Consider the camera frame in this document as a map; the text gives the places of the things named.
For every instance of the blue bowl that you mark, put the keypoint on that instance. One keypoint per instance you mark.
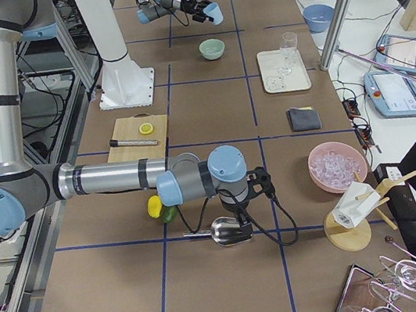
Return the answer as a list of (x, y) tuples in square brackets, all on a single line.
[(318, 17)]

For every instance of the green lime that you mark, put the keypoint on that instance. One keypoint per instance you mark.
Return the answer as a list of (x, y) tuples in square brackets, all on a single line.
[(168, 214)]

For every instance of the clear wine glass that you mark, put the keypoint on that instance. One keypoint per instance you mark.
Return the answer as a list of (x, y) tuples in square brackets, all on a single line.
[(288, 50)]

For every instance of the light blue plastic cup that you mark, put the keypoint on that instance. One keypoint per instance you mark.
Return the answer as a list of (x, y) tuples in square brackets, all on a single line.
[(214, 14)]

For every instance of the white paper bag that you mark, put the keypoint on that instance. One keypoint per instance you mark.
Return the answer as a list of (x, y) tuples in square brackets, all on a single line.
[(355, 204)]

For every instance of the wooden cup stand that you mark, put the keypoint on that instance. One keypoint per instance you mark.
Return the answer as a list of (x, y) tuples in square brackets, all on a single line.
[(356, 239)]

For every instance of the steel ice scoop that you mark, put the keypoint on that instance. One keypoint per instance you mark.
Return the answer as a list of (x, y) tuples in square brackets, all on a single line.
[(225, 231)]

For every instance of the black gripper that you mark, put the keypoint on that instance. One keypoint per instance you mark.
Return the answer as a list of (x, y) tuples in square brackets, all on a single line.
[(190, 5), (231, 207)]

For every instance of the green bowl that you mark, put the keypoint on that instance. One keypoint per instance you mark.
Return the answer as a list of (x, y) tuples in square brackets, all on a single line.
[(212, 49)]

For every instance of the wooden cutting board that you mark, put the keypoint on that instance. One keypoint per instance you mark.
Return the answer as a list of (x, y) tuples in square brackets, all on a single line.
[(138, 137)]

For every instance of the lemon half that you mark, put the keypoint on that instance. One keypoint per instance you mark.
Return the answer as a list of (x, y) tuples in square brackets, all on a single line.
[(146, 128)]

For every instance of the pink bowl with ice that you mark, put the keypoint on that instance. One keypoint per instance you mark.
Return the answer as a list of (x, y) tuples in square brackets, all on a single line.
[(333, 166)]

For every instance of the far teach pendant tablet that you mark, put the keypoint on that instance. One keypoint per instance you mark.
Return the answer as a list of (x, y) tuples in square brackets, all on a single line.
[(397, 51)]

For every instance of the yellow lemon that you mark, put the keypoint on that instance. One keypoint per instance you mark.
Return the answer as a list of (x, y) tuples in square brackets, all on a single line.
[(154, 206)]

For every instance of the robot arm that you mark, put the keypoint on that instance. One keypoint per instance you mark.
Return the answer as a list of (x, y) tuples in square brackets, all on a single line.
[(149, 10), (25, 188)]

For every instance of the metal rod green tip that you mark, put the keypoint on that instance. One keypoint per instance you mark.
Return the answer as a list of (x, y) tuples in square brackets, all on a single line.
[(381, 66)]

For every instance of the white bear tray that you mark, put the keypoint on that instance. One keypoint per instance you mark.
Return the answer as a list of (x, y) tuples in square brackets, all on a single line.
[(273, 81)]

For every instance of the teach pendant tablet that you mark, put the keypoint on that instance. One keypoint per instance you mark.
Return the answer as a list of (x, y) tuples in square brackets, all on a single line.
[(397, 51), (392, 96)]

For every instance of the near teach pendant tablet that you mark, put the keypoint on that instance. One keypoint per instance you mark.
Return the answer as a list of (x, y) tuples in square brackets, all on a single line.
[(392, 96)]

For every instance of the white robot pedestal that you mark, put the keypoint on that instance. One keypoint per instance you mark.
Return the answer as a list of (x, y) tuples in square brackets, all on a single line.
[(124, 83)]

